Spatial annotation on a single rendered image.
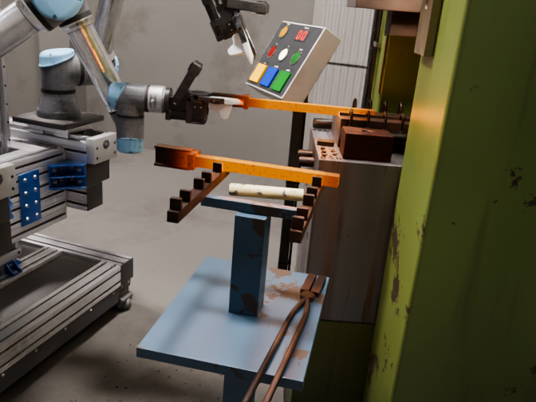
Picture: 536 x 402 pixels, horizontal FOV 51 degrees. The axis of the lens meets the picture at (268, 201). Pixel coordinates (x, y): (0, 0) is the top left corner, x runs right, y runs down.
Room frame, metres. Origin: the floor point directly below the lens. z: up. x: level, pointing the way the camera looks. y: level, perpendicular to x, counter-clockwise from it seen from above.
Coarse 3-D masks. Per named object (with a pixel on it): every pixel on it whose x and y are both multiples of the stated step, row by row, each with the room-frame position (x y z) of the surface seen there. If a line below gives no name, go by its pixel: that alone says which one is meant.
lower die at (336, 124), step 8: (344, 112) 1.52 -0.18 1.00; (336, 120) 1.57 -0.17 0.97; (344, 120) 1.47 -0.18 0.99; (360, 120) 1.47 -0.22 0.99; (376, 120) 1.48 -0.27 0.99; (392, 120) 1.50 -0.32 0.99; (400, 120) 1.51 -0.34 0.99; (408, 120) 1.52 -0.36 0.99; (336, 128) 1.55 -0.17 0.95; (376, 128) 1.47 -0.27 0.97; (392, 128) 1.47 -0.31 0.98; (336, 136) 1.53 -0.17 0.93; (400, 144) 1.47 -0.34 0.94
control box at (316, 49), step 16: (288, 32) 2.17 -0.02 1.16; (304, 32) 2.06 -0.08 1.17; (320, 32) 1.98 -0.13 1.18; (288, 48) 2.09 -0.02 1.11; (304, 48) 2.00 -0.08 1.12; (320, 48) 1.96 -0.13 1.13; (336, 48) 1.99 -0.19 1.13; (272, 64) 2.12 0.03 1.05; (288, 64) 2.02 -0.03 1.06; (304, 64) 1.94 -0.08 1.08; (320, 64) 1.97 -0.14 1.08; (288, 80) 1.95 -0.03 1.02; (304, 80) 1.94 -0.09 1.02; (272, 96) 2.02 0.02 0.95; (288, 96) 1.92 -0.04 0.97; (304, 96) 1.95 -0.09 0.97
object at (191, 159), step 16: (160, 144) 1.18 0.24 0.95; (160, 160) 1.17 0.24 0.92; (176, 160) 1.16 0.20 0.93; (192, 160) 1.14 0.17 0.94; (208, 160) 1.14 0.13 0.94; (224, 160) 1.14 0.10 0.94; (240, 160) 1.15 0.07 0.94; (272, 176) 1.11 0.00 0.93; (288, 176) 1.11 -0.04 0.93; (304, 176) 1.10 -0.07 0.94; (336, 176) 1.09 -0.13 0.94
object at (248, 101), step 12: (216, 96) 1.53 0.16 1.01; (228, 96) 1.53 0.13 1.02; (240, 96) 1.53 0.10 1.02; (276, 108) 1.53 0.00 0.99; (288, 108) 1.53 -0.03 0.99; (300, 108) 1.53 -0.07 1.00; (312, 108) 1.53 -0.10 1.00; (324, 108) 1.53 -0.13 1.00; (336, 108) 1.53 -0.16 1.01; (348, 108) 1.53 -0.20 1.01; (360, 108) 1.55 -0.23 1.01
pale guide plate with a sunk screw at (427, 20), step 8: (424, 0) 1.28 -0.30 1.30; (432, 0) 1.21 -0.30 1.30; (440, 0) 1.21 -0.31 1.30; (424, 8) 1.27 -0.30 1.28; (432, 8) 1.21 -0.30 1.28; (440, 8) 1.21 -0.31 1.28; (424, 16) 1.26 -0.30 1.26; (432, 16) 1.21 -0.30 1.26; (424, 24) 1.24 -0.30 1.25; (432, 24) 1.21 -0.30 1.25; (424, 32) 1.23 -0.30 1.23; (432, 32) 1.21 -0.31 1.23; (416, 40) 1.29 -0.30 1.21; (424, 40) 1.22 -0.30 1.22; (432, 40) 1.21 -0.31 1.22; (416, 48) 1.28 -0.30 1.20; (424, 48) 1.21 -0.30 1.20; (432, 48) 1.21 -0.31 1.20; (424, 56) 1.21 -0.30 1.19; (432, 56) 1.21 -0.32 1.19
